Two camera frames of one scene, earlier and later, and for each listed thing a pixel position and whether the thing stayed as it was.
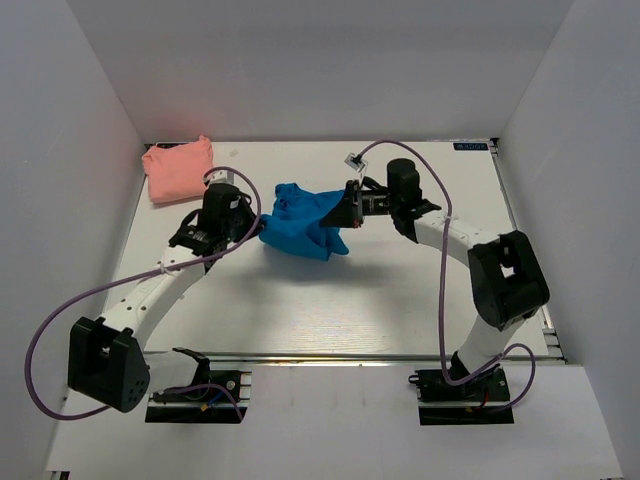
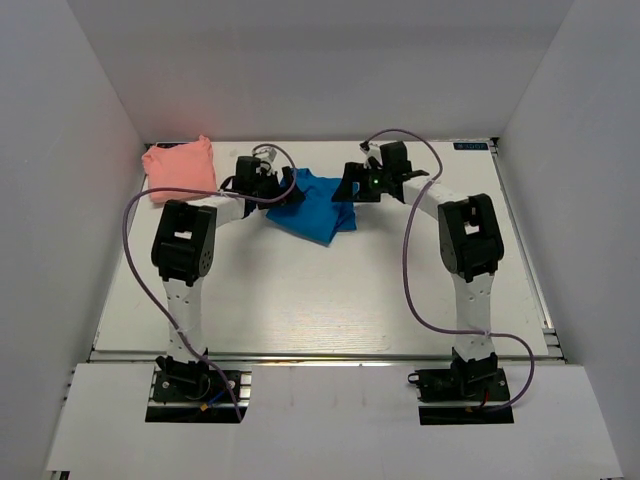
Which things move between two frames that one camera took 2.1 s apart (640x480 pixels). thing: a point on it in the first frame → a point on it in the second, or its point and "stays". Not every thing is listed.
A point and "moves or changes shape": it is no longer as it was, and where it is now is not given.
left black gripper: x=252 y=218 → x=280 y=192
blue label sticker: x=470 y=146 stays
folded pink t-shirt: x=177 y=172 stays
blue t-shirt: x=294 y=225 moves or changes shape
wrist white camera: x=221 y=176 → x=266 y=155
